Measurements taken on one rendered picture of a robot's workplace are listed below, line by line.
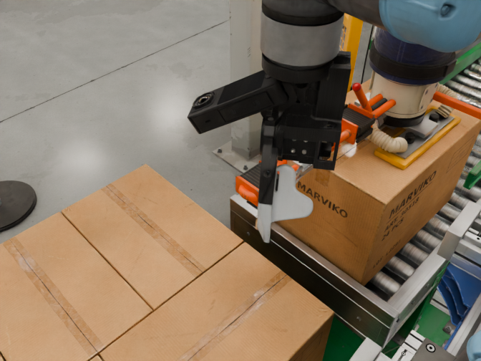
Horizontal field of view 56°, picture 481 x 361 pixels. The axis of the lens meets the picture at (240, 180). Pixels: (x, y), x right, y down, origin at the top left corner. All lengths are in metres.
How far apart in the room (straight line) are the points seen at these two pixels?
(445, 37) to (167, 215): 1.49
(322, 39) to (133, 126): 2.79
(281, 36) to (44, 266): 1.40
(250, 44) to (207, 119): 1.88
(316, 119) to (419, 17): 0.19
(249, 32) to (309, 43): 1.92
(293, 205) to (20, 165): 2.66
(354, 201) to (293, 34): 0.94
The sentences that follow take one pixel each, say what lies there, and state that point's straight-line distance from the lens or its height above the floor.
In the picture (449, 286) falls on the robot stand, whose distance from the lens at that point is 1.24.
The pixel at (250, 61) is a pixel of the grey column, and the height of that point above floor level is 0.68.
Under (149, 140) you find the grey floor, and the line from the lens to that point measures 3.01.
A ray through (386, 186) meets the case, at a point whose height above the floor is 0.95.
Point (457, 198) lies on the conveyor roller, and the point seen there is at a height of 0.55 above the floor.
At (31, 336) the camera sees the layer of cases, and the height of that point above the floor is 0.54.
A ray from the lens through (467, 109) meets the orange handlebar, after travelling 1.43.
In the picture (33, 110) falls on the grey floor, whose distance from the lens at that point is 3.55.
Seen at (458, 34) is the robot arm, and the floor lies 1.67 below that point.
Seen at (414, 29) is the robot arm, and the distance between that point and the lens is 0.33.
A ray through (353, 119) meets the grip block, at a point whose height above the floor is 1.10.
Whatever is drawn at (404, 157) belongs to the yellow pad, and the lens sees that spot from 1.37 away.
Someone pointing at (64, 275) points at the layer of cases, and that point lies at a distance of 1.64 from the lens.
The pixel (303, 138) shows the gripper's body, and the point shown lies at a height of 1.51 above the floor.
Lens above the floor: 1.79
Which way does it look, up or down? 42 degrees down
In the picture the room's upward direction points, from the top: straight up
